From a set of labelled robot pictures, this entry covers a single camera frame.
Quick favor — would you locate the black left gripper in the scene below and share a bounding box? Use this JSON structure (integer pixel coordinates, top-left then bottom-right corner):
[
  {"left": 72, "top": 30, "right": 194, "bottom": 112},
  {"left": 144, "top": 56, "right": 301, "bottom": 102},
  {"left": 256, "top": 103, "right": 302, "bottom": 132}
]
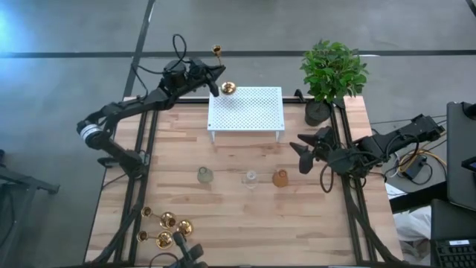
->
[{"left": 185, "top": 57, "right": 227, "bottom": 98}]

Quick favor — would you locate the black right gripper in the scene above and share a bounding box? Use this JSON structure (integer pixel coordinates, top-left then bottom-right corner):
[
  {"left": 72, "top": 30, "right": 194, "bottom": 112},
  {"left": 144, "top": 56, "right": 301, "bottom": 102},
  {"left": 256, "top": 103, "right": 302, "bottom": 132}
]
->
[{"left": 289, "top": 126, "right": 358, "bottom": 176}]

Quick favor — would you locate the tall gold candlestick holder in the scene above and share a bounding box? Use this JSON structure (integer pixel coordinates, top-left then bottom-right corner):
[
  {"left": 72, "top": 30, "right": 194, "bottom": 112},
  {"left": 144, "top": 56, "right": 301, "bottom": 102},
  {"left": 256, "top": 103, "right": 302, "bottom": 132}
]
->
[
  {"left": 210, "top": 44, "right": 237, "bottom": 96},
  {"left": 136, "top": 229, "right": 175, "bottom": 249},
  {"left": 141, "top": 206, "right": 176, "bottom": 229}
]

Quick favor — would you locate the amber ribbed glass candle holder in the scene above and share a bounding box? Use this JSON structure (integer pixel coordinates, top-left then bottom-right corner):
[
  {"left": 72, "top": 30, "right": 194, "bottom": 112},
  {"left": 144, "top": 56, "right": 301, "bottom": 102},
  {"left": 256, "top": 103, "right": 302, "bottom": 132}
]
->
[{"left": 271, "top": 169, "right": 289, "bottom": 189}]

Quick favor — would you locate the clear ribbed glass candle holder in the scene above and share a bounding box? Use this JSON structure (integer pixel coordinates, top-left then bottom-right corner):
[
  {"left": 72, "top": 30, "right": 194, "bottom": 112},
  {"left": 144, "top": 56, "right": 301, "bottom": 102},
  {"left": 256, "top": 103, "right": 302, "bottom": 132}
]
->
[{"left": 243, "top": 169, "right": 260, "bottom": 190}]

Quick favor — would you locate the green ribbed glass candle holder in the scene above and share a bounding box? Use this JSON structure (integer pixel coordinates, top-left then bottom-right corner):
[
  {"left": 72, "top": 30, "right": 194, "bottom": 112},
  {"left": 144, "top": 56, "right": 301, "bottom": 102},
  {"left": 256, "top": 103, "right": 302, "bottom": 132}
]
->
[{"left": 196, "top": 166, "right": 215, "bottom": 185}]

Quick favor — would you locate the white perforated metal shelf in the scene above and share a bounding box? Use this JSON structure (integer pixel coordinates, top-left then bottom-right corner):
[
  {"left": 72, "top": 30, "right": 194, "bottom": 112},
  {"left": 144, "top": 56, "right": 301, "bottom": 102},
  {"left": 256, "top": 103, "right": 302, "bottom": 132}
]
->
[{"left": 207, "top": 86, "right": 286, "bottom": 143}]

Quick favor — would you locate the green plant in black pot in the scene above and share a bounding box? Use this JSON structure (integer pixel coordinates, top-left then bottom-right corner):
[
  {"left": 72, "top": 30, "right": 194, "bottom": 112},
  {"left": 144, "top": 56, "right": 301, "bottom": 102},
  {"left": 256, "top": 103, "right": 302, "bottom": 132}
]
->
[{"left": 299, "top": 39, "right": 370, "bottom": 127}]

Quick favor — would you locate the white paper sheet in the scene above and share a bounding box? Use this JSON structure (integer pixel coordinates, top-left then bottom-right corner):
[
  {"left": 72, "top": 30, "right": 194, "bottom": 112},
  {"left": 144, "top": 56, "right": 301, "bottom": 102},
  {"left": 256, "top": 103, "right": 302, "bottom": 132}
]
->
[{"left": 385, "top": 184, "right": 408, "bottom": 201}]

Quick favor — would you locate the black power adapter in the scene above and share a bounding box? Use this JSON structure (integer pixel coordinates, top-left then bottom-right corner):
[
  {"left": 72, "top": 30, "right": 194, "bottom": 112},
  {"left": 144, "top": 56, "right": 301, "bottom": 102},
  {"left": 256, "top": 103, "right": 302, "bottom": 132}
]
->
[{"left": 404, "top": 155, "right": 428, "bottom": 180}]

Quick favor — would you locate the white crumpled cloth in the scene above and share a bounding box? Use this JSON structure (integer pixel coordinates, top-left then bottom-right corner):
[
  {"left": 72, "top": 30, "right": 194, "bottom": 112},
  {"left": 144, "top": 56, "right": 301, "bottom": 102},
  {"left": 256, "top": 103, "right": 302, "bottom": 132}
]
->
[{"left": 393, "top": 205, "right": 433, "bottom": 243}]

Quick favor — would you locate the short gold candlestick holder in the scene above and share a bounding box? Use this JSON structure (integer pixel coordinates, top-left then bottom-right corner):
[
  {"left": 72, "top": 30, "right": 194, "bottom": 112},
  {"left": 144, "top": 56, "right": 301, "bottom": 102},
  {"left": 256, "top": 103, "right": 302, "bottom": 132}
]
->
[{"left": 167, "top": 217, "right": 194, "bottom": 237}]

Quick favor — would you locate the dark grey laptop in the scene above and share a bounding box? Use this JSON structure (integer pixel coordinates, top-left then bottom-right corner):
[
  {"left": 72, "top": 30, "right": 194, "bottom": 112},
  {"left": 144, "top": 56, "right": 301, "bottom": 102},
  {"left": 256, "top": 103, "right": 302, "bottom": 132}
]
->
[{"left": 446, "top": 100, "right": 476, "bottom": 212}]

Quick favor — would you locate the black handheld device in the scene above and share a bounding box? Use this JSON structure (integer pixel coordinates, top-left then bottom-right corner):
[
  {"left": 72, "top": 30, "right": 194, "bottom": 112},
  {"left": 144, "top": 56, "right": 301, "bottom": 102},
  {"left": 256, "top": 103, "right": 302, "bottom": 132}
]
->
[{"left": 148, "top": 231, "right": 210, "bottom": 268}]

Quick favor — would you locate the dark grey box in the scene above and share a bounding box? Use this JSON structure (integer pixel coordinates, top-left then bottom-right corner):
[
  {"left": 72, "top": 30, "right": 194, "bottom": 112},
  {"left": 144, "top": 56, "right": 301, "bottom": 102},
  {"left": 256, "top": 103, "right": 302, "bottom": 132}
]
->
[{"left": 431, "top": 199, "right": 476, "bottom": 242}]

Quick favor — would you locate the black round object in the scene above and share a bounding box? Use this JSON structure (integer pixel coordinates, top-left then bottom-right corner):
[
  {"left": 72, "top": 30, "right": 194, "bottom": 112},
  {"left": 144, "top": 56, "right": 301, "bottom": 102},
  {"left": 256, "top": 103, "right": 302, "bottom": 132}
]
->
[{"left": 460, "top": 100, "right": 476, "bottom": 121}]

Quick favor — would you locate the black keyboard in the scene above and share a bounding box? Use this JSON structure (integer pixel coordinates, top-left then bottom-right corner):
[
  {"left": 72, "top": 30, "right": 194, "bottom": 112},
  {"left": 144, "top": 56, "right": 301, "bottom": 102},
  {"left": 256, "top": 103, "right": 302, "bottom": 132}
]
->
[{"left": 431, "top": 237, "right": 476, "bottom": 268}]

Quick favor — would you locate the black metal stand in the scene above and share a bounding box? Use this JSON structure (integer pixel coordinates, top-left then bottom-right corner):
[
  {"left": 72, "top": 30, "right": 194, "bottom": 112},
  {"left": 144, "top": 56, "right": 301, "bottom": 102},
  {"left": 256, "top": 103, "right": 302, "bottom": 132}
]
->
[{"left": 0, "top": 148, "right": 60, "bottom": 268}]

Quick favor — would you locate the black metal table frame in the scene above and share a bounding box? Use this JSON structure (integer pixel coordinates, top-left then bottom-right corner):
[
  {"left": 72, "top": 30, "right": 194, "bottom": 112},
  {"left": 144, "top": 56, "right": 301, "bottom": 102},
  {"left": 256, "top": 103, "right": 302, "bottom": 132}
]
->
[{"left": 86, "top": 89, "right": 410, "bottom": 268}]

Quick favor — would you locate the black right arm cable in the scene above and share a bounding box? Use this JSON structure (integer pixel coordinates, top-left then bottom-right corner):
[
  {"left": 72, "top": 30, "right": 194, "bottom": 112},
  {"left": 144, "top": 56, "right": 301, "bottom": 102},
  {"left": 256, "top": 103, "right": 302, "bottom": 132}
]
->
[{"left": 319, "top": 162, "right": 336, "bottom": 194}]

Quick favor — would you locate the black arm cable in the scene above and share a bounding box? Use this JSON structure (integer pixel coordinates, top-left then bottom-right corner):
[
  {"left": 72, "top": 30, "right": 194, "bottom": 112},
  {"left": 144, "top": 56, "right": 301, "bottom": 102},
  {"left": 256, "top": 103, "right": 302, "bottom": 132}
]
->
[
  {"left": 132, "top": 33, "right": 187, "bottom": 75},
  {"left": 319, "top": 162, "right": 336, "bottom": 194}
]

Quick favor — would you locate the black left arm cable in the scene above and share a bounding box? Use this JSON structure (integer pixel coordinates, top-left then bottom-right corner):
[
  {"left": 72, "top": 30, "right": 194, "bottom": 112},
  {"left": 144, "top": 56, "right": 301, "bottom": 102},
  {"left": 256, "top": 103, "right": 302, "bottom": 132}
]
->
[{"left": 132, "top": 33, "right": 187, "bottom": 75}]

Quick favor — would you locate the grey floor cable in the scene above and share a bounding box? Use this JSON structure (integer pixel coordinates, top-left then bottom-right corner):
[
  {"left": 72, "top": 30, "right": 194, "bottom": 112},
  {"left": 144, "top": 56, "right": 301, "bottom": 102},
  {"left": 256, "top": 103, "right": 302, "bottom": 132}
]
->
[{"left": 370, "top": 118, "right": 412, "bottom": 126}]

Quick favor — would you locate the yellow cable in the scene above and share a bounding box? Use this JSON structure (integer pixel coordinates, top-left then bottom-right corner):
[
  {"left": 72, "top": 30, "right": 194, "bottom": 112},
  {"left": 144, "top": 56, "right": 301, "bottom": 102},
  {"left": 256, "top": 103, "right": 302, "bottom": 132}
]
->
[{"left": 396, "top": 147, "right": 447, "bottom": 174}]

